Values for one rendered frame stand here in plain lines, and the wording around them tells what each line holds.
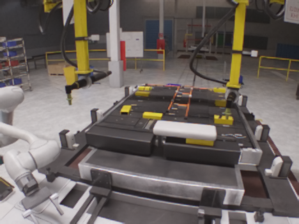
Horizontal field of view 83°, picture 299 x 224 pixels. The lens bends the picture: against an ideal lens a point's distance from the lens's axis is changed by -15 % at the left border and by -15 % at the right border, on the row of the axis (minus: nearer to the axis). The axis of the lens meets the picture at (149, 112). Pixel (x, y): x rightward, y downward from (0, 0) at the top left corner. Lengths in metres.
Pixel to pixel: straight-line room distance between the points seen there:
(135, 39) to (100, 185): 8.76
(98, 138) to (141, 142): 0.28
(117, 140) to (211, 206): 0.64
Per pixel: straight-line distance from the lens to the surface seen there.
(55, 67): 10.26
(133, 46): 9.60
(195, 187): 1.01
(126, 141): 1.15
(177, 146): 1.09
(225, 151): 1.10
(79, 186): 1.30
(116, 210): 1.17
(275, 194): 1.28
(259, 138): 1.77
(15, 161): 1.02
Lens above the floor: 1.66
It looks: 22 degrees down
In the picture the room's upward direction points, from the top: straight up
